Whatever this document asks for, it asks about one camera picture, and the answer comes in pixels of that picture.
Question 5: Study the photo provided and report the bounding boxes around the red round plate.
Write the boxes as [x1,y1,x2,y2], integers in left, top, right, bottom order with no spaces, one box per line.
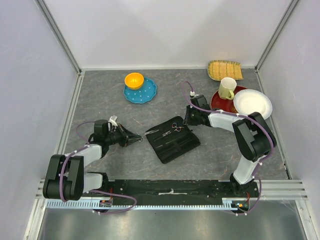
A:
[210,91,238,114]

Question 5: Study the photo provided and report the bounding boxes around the orange bowl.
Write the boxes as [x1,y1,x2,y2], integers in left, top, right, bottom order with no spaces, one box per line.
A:
[124,72,144,90]

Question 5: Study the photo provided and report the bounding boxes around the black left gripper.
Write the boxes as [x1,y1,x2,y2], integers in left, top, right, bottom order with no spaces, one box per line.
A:
[105,123,141,148]

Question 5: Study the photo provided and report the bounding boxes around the pale green mug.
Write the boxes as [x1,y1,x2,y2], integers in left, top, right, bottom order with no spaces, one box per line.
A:
[218,77,237,100]

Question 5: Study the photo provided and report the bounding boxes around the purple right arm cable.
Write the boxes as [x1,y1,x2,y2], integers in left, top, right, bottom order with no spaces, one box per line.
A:
[181,81,274,216]

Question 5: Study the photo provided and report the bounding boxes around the black zippered tool case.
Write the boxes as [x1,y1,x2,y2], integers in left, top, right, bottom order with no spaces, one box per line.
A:
[146,116,201,164]

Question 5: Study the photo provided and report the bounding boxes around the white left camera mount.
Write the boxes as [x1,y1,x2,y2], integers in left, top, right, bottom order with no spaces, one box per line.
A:
[108,115,118,127]

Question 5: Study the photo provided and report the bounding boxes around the woven bamboo tray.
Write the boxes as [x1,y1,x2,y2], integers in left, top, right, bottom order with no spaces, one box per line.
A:
[207,60,243,81]

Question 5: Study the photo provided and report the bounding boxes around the silver hair scissors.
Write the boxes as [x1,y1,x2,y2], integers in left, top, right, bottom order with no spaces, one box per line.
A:
[140,129,159,141]

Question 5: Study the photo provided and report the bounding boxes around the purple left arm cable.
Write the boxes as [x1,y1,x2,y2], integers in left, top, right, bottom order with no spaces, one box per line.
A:
[59,121,138,216]

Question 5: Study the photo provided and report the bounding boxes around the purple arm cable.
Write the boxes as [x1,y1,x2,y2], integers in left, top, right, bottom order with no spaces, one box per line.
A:
[181,81,274,216]
[59,121,138,216]

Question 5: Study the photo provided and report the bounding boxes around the silver thinning scissors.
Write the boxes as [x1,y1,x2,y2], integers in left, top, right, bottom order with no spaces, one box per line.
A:
[162,122,184,137]

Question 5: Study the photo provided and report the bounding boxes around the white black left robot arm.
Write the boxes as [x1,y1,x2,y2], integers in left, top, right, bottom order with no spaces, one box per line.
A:
[42,118,143,202]

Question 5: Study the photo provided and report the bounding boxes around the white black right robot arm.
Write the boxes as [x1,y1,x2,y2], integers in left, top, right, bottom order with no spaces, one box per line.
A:
[184,91,277,197]

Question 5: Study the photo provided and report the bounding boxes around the blue polka dot plate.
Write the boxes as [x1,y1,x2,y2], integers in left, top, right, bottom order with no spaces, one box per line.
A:
[123,77,157,104]

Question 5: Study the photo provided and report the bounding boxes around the white paper plate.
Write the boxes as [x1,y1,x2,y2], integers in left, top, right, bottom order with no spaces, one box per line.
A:
[233,89,273,120]

